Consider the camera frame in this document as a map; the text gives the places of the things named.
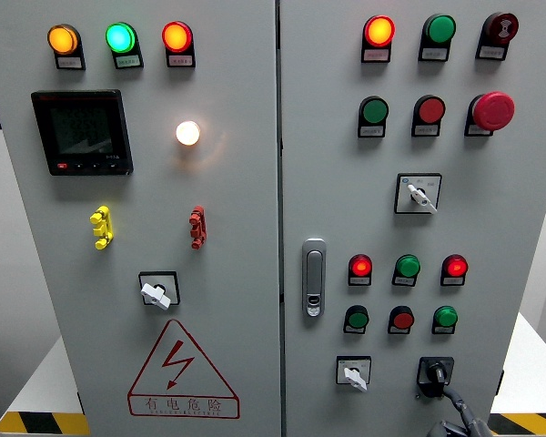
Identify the black knob turn switch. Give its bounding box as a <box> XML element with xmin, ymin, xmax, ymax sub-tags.
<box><xmin>415</xmin><ymin>356</ymin><xmax>455</xmax><ymax>401</ymax></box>

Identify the black yellow striped tape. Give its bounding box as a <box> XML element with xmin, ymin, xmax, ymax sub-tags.
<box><xmin>488</xmin><ymin>412</ymin><xmax>546</xmax><ymax>436</ymax></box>
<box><xmin>0</xmin><ymin>412</ymin><xmax>91</xmax><ymax>437</ymax></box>

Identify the small green lamp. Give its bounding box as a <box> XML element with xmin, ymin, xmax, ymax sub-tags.
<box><xmin>432</xmin><ymin>306</ymin><xmax>459</xmax><ymax>329</ymax></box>
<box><xmin>394</xmin><ymin>254</ymin><xmax>421</xmax><ymax>278</ymax></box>

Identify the small red push button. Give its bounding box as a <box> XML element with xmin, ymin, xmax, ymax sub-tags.
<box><xmin>388</xmin><ymin>305</ymin><xmax>416</xmax><ymax>330</ymax></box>

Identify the small green push button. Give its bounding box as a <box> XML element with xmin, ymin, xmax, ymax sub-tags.
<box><xmin>344</xmin><ymin>305</ymin><xmax>370</xmax><ymax>330</ymax></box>

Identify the small lit red lamp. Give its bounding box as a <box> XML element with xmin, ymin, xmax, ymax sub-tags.
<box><xmin>349</xmin><ymin>253</ymin><xmax>373</xmax><ymax>278</ymax></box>
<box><xmin>441</xmin><ymin>253</ymin><xmax>470</xmax><ymax>278</ymax></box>

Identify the pale grey cabinet door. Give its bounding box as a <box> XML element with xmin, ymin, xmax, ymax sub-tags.
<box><xmin>0</xmin><ymin>0</ymin><xmax>283</xmax><ymax>437</ymax></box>
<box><xmin>278</xmin><ymin>0</ymin><xmax>546</xmax><ymax>437</ymax></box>

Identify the silver door lock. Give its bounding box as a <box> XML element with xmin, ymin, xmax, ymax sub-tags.
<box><xmin>301</xmin><ymin>238</ymin><xmax>328</xmax><ymax>319</ymax></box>

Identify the red warning triangle sign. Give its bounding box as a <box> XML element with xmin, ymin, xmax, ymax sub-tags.
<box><xmin>126</xmin><ymin>319</ymin><xmax>241</xmax><ymax>420</ymax></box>

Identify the large red stop button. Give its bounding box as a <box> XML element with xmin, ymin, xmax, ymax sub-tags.
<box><xmin>468</xmin><ymin>91</ymin><xmax>516</xmax><ymax>132</ymax></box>

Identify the large red push button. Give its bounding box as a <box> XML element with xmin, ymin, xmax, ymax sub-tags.
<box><xmin>413</xmin><ymin>95</ymin><xmax>447</xmax><ymax>126</ymax></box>

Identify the large green push button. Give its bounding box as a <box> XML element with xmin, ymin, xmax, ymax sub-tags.
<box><xmin>359</xmin><ymin>96</ymin><xmax>390</xmax><ymax>126</ymax></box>

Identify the large green round lamp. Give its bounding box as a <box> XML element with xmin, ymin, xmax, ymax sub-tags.
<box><xmin>422</xmin><ymin>14</ymin><xmax>457</xmax><ymax>45</ymax></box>

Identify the dark red buzzer lamp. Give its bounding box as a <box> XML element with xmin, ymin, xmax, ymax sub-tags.
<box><xmin>481</xmin><ymin>12</ymin><xmax>520</xmax><ymax>46</ymax></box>

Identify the lit red round lamp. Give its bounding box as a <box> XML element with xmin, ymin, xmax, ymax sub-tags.
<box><xmin>161</xmin><ymin>21</ymin><xmax>194</xmax><ymax>54</ymax></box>
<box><xmin>363</xmin><ymin>15</ymin><xmax>397</xmax><ymax>47</ymax></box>

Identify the white round lamp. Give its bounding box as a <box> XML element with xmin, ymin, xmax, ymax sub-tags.
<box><xmin>175</xmin><ymin>120</ymin><xmax>202</xmax><ymax>147</ymax></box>

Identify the black display meter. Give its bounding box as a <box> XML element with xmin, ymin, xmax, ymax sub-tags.
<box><xmin>30</xmin><ymin>88</ymin><xmax>135</xmax><ymax>177</ymax></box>

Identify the lit green round lamp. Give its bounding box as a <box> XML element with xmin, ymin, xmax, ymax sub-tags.
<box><xmin>105</xmin><ymin>22</ymin><xmax>138</xmax><ymax>55</ymax></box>

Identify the yellow round lamp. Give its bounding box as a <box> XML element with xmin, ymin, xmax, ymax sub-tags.
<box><xmin>46</xmin><ymin>24</ymin><xmax>81</xmax><ymax>56</ymax></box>

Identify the long white-handled turn switch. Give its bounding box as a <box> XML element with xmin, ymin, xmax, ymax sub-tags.
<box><xmin>394</xmin><ymin>172</ymin><xmax>442</xmax><ymax>216</ymax></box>

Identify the small red handle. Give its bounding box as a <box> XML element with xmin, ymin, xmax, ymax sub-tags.
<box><xmin>188</xmin><ymin>205</ymin><xmax>207</xmax><ymax>250</ymax></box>

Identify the small yellow handle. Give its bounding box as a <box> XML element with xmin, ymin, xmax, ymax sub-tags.
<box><xmin>89</xmin><ymin>205</ymin><xmax>115</xmax><ymax>250</ymax></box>

